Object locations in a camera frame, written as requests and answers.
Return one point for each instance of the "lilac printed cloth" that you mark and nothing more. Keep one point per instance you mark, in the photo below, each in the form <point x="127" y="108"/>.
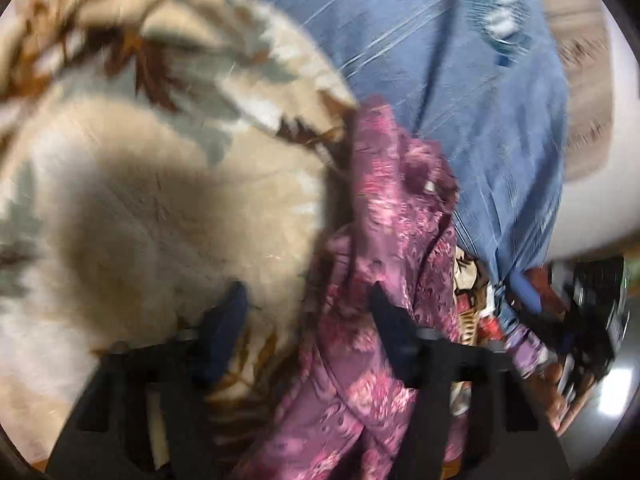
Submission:
<point x="530" y="352"/>

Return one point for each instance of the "beige leaf-print blanket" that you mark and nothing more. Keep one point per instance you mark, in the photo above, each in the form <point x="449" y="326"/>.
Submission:
<point x="150" y="210"/>

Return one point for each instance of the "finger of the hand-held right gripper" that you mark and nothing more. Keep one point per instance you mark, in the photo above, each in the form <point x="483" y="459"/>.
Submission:
<point x="530" y="290"/>

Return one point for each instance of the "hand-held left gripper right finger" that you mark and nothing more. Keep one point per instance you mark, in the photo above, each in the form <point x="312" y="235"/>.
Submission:
<point x="389" y="332"/>

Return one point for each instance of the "purple floral garment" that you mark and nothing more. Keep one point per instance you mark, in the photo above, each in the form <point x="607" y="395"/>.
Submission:
<point x="380" y="200"/>

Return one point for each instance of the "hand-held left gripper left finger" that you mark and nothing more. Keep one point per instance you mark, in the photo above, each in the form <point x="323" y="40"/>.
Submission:
<point x="229" y="327"/>

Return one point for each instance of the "blue striped quilt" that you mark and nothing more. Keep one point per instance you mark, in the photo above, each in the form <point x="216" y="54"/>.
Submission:
<point x="425" y="85"/>

